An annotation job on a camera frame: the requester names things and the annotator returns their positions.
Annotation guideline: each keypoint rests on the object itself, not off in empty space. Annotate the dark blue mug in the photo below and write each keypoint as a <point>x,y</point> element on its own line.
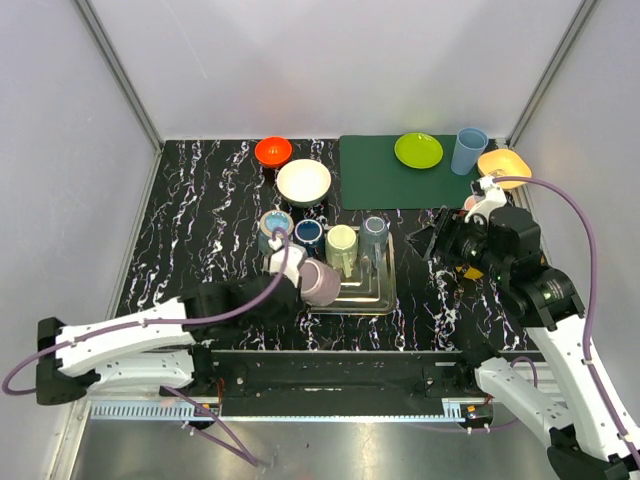
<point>310,234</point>

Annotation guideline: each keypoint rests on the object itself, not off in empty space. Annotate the small yellow bowl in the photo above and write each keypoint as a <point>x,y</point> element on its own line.
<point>468,272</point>

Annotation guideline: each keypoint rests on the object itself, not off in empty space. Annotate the white ceramic bowl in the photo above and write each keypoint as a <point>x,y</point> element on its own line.
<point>304,182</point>

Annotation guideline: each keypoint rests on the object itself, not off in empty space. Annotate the blue mug yellow inside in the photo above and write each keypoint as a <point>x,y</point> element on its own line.
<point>269,222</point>

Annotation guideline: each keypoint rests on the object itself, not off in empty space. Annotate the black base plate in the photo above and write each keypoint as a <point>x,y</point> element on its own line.
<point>323,386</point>

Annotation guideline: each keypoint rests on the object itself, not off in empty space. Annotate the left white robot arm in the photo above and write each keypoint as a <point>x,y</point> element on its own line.
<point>72,354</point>

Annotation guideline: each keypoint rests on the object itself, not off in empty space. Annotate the lime green plate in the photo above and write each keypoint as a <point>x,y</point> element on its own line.
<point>418,150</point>

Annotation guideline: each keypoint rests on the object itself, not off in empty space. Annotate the light green mug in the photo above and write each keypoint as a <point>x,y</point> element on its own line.
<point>342,248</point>

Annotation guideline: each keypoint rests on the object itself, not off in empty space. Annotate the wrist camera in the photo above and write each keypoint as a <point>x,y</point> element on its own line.
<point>286,258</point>
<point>489,196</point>

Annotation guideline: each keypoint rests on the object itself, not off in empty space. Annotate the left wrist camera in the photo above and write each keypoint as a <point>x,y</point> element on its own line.
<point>286,258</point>

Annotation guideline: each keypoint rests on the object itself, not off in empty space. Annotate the orange red bowl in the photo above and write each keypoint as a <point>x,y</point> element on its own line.
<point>273,152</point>

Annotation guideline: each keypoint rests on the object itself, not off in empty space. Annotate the pink mug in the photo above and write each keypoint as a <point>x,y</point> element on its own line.
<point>469,203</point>

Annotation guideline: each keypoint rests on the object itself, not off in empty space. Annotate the silver metal tray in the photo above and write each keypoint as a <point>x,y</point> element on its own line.
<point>369,290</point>

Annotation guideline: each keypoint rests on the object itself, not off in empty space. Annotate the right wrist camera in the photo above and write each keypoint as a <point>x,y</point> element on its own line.
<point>489,196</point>

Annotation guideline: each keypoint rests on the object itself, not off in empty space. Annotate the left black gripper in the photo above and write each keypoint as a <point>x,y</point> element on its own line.
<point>291,290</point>

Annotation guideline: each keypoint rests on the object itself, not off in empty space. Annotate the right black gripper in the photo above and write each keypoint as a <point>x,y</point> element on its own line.
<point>444,234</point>

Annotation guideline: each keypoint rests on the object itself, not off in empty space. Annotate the light blue tumbler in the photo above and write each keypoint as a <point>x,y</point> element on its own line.
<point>470,145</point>

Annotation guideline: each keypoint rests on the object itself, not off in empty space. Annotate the translucent purple cup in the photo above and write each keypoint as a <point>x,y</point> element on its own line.
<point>320,284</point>

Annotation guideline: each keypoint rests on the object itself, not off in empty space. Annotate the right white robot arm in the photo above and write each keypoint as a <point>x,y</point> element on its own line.
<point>578,433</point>

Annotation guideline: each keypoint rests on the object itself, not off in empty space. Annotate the dark green mat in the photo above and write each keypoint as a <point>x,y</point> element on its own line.
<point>372,178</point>

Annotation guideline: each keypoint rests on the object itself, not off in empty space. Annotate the grey-blue ceramic mug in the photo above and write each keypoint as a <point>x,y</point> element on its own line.
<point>373,239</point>

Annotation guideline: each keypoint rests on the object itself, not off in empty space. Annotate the yellow square dish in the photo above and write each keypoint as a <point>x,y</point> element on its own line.
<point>503,162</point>

